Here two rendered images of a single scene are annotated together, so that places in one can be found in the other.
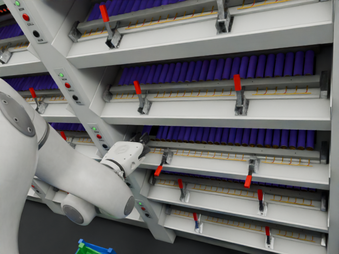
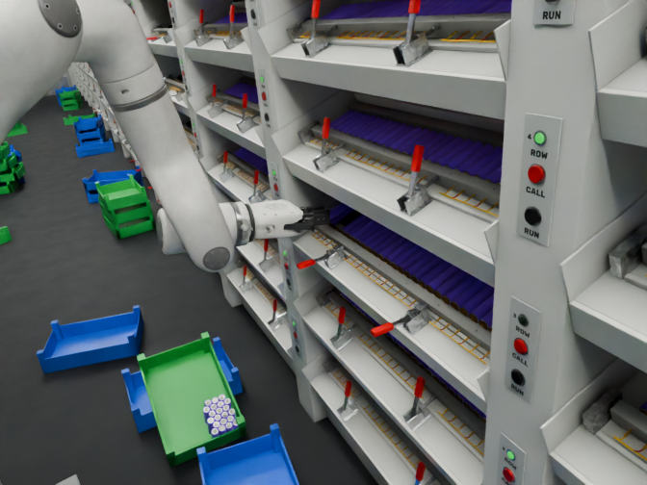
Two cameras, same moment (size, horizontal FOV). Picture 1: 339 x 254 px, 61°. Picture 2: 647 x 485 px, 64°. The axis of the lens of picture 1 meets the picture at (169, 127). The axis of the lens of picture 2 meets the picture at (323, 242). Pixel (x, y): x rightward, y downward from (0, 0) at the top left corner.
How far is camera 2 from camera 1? 0.41 m
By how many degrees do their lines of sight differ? 26
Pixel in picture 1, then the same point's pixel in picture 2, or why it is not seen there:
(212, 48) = (391, 86)
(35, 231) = (191, 303)
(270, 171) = (429, 341)
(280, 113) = (448, 230)
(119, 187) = (209, 219)
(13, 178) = (15, 53)
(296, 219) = (450, 463)
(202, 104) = (383, 183)
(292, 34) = (466, 88)
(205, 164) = (366, 290)
